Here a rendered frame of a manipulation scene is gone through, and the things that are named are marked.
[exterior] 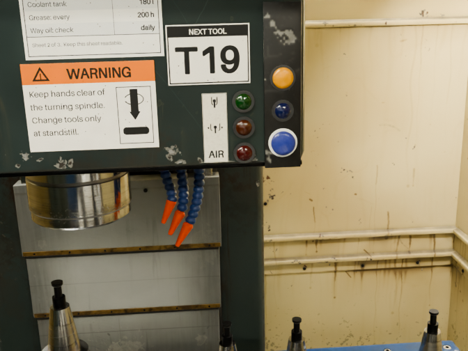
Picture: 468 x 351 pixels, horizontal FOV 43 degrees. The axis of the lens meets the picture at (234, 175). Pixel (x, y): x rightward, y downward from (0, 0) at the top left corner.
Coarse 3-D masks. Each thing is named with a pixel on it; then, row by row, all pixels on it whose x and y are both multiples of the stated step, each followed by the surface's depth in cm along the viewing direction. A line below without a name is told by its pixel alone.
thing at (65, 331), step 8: (56, 312) 79; (64, 312) 79; (56, 320) 79; (64, 320) 79; (72, 320) 80; (56, 328) 79; (64, 328) 79; (72, 328) 80; (48, 336) 80; (56, 336) 79; (64, 336) 79; (72, 336) 80; (48, 344) 80; (56, 344) 79; (64, 344) 79; (72, 344) 80; (80, 344) 82
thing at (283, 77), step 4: (280, 68) 71; (284, 68) 71; (276, 72) 71; (280, 72) 71; (284, 72) 71; (288, 72) 71; (276, 76) 71; (280, 76) 71; (284, 76) 71; (288, 76) 71; (292, 76) 72; (276, 80) 72; (280, 80) 72; (284, 80) 72; (288, 80) 72; (292, 80) 72; (276, 84) 72; (280, 84) 72; (284, 84) 72; (288, 84) 72
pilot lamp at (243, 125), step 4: (240, 120) 73; (244, 120) 73; (240, 124) 73; (244, 124) 73; (248, 124) 73; (236, 128) 73; (240, 128) 73; (244, 128) 73; (248, 128) 73; (240, 132) 73; (244, 132) 73; (248, 132) 73
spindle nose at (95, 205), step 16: (32, 176) 89; (48, 176) 87; (64, 176) 87; (80, 176) 87; (96, 176) 88; (112, 176) 90; (128, 176) 94; (32, 192) 90; (48, 192) 88; (64, 192) 87; (80, 192) 88; (96, 192) 89; (112, 192) 90; (128, 192) 94; (32, 208) 91; (48, 208) 89; (64, 208) 88; (80, 208) 88; (96, 208) 89; (112, 208) 91; (128, 208) 95; (48, 224) 90; (64, 224) 89; (80, 224) 89; (96, 224) 90
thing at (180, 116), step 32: (0, 0) 68; (192, 0) 69; (224, 0) 69; (256, 0) 70; (288, 0) 70; (0, 32) 69; (256, 32) 71; (0, 64) 70; (160, 64) 71; (256, 64) 72; (0, 96) 71; (160, 96) 72; (192, 96) 72; (256, 96) 73; (0, 128) 72; (160, 128) 73; (192, 128) 73; (256, 128) 74; (0, 160) 73; (32, 160) 73; (64, 160) 73; (96, 160) 74; (128, 160) 74; (160, 160) 74; (192, 160) 74; (256, 160) 75
